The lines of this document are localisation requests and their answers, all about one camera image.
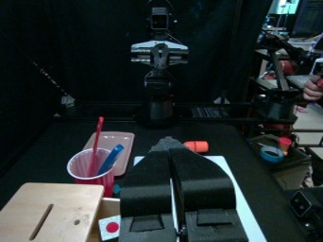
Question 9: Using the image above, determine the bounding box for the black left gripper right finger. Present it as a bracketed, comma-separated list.
[169, 137, 250, 242]

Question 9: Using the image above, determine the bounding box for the white sushi piece red dot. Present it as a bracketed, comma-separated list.
[98, 215, 123, 242]

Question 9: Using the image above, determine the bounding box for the wooden block with slot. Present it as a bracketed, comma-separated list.
[0, 181, 106, 242]

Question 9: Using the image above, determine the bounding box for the blue plastic knife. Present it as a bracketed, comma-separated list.
[98, 144, 127, 176]

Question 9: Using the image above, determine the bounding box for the red round object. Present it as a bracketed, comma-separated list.
[277, 60, 298, 76]

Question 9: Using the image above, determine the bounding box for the red plastic stick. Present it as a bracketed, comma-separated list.
[87, 116, 106, 178]

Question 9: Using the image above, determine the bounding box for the small orange cup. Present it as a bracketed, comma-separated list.
[278, 136, 294, 153]

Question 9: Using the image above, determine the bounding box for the blue tape roll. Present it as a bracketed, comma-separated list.
[260, 145, 288, 164]

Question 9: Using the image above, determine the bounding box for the dark computer monitor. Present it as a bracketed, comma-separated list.
[290, 0, 323, 37]

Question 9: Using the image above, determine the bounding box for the pink rectangular tray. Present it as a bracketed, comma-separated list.
[82, 130, 137, 177]

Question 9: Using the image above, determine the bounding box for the person's hand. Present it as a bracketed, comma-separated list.
[302, 78, 323, 102]

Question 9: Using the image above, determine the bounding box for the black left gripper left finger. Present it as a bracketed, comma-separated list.
[119, 136, 178, 242]

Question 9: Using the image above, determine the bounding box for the red plastic cup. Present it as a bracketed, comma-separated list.
[66, 147, 118, 199]

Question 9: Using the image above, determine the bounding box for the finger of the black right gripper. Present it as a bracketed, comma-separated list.
[151, 43, 162, 70]
[159, 43, 171, 70]

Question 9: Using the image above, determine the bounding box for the orange toy cylinder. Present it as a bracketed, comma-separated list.
[183, 140, 212, 154]

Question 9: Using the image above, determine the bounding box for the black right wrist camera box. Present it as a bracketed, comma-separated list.
[150, 7, 171, 32]

